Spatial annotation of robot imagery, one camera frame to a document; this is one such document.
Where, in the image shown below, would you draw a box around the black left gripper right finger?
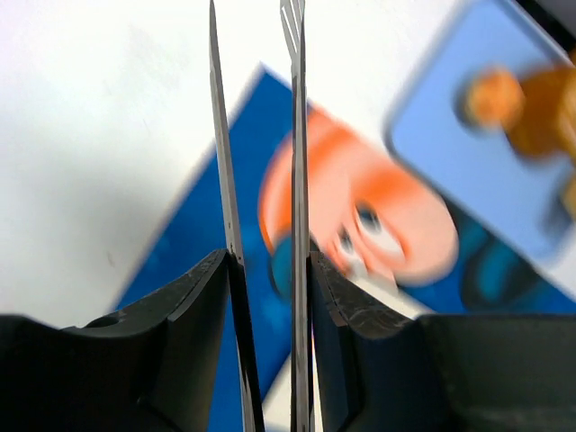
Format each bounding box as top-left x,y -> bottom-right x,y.
310,252 -> 575,431

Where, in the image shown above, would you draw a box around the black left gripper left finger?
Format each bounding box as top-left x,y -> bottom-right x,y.
1,249 -> 264,431

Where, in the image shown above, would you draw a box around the metal tongs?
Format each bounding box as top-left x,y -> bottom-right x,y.
209,1 -> 314,431

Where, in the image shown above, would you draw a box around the tall orange muffin bread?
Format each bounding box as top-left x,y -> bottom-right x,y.
508,66 -> 575,159

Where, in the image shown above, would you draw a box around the blue cartoon placemat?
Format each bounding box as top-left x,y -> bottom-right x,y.
114,61 -> 576,432

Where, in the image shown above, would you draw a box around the light blue tray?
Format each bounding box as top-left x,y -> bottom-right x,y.
387,1 -> 575,294

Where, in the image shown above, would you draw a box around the small round bun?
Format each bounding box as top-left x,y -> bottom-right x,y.
458,67 -> 526,130

